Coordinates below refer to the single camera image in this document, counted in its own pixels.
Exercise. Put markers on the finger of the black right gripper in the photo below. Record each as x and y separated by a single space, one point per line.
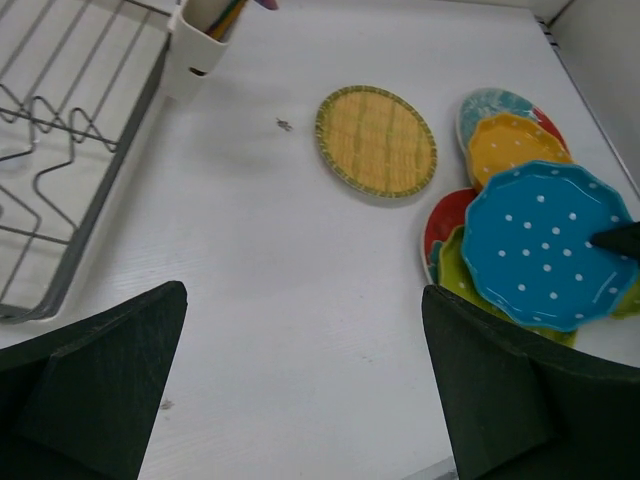
624 240

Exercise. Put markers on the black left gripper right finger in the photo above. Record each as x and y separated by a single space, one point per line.
520 406

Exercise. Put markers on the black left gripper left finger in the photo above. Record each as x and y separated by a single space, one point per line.
80 402

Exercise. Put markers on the blue polka dot bowl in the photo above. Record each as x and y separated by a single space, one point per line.
527 245

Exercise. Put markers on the yellow polka dot bowl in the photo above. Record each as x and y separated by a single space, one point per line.
506 141

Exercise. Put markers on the green polka dot bowl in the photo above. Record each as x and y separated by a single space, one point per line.
450 271

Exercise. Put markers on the red plate with teal flower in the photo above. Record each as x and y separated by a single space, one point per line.
447 214

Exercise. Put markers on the woven bamboo pattern plate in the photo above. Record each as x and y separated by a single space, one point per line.
375 142

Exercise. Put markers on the white cutlery holder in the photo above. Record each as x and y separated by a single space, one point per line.
193 53

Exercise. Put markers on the metal wire dish rack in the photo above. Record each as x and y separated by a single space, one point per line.
78 84

